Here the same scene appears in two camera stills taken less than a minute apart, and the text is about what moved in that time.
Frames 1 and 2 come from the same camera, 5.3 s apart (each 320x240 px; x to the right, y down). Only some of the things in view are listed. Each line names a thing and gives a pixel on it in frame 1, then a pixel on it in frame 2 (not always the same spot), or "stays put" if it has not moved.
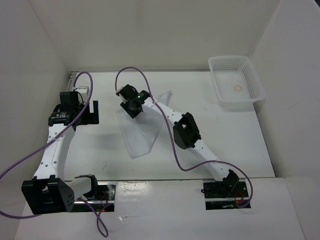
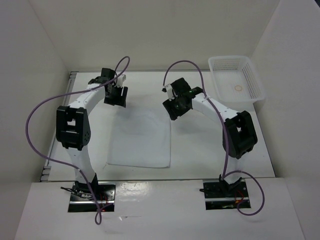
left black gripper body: [87, 118] -> [115, 97]
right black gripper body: [129, 110] -> [177, 106]
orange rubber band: [234, 88] stays put
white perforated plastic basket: [237, 84] stays put
